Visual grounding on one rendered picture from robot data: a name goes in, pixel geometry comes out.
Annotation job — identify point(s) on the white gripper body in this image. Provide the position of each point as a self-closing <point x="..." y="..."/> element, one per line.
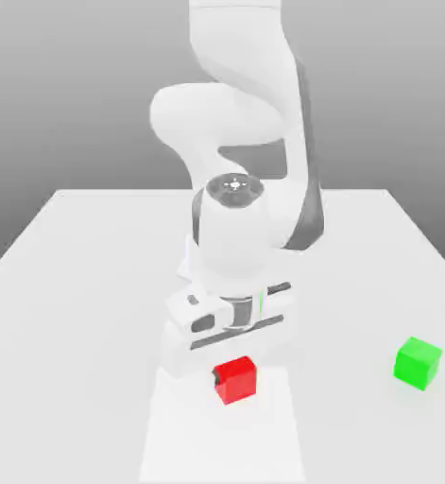
<point x="225" y="349"/>

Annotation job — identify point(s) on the small red cube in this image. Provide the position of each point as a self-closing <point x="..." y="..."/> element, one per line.
<point x="237" y="380"/>

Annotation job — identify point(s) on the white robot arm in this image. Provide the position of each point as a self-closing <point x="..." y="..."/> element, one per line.
<point x="241" y="121"/>

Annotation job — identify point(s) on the small green cube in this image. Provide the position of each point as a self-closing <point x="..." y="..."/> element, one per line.
<point x="416" y="365"/>

